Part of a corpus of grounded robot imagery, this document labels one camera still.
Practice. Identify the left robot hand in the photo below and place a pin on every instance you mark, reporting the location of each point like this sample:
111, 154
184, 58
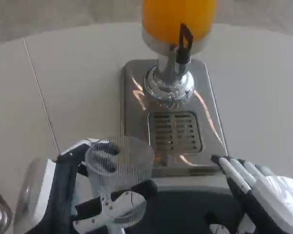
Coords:
61, 185

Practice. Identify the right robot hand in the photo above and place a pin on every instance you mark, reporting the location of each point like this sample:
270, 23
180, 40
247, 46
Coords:
271, 195

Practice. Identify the clear ribbed glass cup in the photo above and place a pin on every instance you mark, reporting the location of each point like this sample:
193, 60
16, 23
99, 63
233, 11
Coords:
129, 161

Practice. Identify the steel drip tray base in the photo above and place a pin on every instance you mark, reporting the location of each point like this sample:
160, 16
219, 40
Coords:
134, 117

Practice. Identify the slotted steel drip grid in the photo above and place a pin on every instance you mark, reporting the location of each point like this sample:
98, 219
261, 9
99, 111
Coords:
174, 131

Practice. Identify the orange juice drink dispenser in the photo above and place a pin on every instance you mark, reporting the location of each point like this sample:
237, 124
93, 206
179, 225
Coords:
178, 17

